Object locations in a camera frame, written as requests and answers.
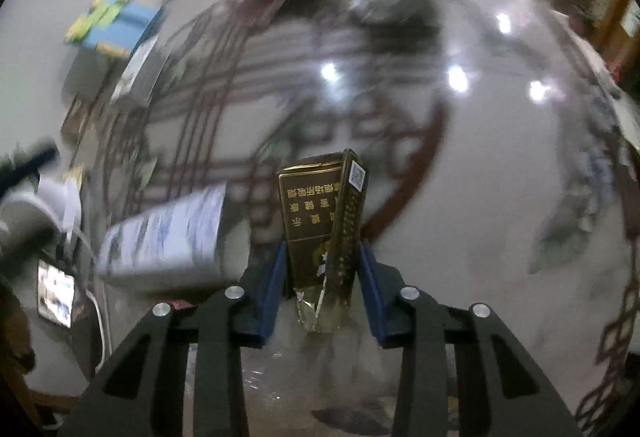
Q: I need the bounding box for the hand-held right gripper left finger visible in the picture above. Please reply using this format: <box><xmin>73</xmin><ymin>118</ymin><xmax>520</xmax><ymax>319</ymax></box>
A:
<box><xmin>57</xmin><ymin>241</ymin><xmax>289</xmax><ymax>437</ymax></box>

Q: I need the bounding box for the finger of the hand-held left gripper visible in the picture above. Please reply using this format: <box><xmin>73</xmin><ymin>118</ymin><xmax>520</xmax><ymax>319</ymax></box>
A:
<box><xmin>0</xmin><ymin>144</ymin><xmax>60</xmax><ymax>198</ymax></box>

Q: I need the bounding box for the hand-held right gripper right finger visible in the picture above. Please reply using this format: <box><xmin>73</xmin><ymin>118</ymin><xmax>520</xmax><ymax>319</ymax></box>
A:
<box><xmin>355</xmin><ymin>241</ymin><xmax>583</xmax><ymax>437</ymax></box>

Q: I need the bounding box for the gold cigarette box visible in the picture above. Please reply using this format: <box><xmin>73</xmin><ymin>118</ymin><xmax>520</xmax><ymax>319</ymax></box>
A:
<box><xmin>277</xmin><ymin>148</ymin><xmax>369</xmax><ymax>334</ymax></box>

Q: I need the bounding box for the pale blue printed box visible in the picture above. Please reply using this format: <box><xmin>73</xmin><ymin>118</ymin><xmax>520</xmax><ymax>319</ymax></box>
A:
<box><xmin>95</xmin><ymin>183</ymin><xmax>228</xmax><ymax>290</ymax></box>

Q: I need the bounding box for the smartphone with lit screen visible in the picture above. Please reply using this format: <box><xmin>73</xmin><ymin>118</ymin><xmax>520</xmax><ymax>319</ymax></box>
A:
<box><xmin>37</xmin><ymin>259</ymin><xmax>76</xmax><ymax>329</ymax></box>

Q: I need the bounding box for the white cable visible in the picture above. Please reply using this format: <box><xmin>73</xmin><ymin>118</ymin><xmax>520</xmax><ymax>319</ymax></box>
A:
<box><xmin>72</xmin><ymin>227</ymin><xmax>111</xmax><ymax>363</ymax></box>

